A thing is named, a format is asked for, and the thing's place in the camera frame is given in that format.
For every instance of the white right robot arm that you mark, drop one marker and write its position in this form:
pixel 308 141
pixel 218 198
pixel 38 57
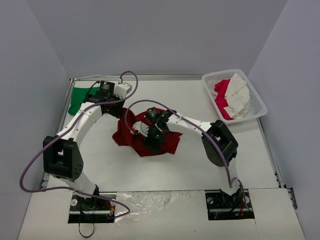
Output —
pixel 219 144

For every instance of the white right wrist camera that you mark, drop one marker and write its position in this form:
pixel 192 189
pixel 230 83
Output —
pixel 140 127

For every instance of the folded green t shirt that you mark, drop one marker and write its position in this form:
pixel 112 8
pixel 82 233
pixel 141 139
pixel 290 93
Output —
pixel 77 97

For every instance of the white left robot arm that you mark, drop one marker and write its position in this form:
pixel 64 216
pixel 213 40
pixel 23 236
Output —
pixel 63 159

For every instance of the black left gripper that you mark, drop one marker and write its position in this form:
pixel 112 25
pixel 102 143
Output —
pixel 113 107

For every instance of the dark red t shirt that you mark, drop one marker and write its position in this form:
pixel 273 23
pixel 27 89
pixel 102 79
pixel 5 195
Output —
pixel 123 137

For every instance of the white plastic laundry basket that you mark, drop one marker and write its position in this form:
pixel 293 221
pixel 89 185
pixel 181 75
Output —
pixel 256 109

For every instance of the cream white t shirt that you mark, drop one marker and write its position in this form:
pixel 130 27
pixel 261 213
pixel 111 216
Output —
pixel 237 97

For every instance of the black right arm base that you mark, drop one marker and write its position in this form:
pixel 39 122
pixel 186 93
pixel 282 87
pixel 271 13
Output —
pixel 223 207

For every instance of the pink t shirt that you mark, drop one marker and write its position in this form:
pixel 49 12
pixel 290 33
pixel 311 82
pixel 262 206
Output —
pixel 221 88

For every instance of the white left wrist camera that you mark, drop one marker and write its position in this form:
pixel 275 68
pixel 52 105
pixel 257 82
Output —
pixel 122 89

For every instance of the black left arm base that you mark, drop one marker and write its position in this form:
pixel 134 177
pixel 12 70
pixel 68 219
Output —
pixel 90 211

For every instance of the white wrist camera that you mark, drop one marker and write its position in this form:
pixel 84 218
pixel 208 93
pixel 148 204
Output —
pixel 122 89
pixel 140 127

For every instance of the white foam front board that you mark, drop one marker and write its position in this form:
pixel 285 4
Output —
pixel 168 215

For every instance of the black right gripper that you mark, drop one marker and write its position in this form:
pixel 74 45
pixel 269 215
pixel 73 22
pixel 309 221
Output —
pixel 152 139

